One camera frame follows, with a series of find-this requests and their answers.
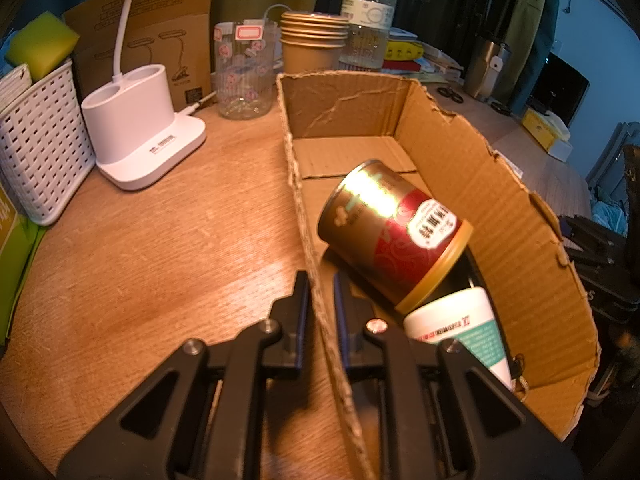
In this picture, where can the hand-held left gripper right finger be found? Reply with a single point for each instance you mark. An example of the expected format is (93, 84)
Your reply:
(342, 320)

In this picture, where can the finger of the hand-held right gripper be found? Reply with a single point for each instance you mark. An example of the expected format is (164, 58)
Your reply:
(585, 232)

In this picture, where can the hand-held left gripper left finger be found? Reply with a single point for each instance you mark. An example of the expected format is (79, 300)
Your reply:
(300, 320)

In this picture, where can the cardboard box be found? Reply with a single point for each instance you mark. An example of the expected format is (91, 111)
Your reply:
(500, 200)

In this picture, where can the red can with gold lid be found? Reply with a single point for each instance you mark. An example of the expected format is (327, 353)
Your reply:
(380, 230)

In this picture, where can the white green paper cup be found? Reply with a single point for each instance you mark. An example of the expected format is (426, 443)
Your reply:
(460, 320)

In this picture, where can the teal printed blanket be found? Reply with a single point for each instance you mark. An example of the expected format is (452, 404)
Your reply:
(607, 212)

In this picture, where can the grey padded headboard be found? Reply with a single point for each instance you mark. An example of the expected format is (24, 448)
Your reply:
(615, 150)

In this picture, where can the yellow tissue box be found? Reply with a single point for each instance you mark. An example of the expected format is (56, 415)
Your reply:
(542, 130)

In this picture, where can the black computer monitor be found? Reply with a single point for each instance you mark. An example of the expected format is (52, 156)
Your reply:
(560, 90)

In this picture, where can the black car key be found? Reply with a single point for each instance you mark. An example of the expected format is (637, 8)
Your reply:
(501, 108)

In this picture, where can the black scissors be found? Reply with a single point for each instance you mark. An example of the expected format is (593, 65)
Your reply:
(452, 96)

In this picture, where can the steel travel tumbler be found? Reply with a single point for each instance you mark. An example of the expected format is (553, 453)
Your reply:
(482, 70)

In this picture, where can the narrow teal curtain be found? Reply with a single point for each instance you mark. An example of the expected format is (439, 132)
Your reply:
(550, 10)

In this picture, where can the white desk lamp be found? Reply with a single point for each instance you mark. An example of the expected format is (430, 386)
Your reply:
(145, 150)

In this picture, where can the narrow yellow curtain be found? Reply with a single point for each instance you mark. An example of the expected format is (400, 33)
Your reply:
(530, 0)

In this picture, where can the printed glass cup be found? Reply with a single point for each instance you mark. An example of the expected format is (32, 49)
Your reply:
(240, 85)

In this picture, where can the red book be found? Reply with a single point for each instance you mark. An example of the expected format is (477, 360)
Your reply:
(405, 66)

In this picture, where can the stack of brown paper cups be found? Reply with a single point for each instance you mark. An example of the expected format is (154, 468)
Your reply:
(310, 55)

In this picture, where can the green packet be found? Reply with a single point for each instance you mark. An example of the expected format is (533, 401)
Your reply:
(15, 260)

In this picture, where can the clear plastic water bottle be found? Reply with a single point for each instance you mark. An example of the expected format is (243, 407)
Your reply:
(367, 15)

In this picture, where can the white woven plastic basket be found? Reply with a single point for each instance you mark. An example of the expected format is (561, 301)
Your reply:
(45, 150)

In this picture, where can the brown cardboard lamp package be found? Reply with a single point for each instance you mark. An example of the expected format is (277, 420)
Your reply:
(165, 10)

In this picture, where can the green yellow sponge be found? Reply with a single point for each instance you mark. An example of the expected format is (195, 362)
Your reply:
(42, 45)

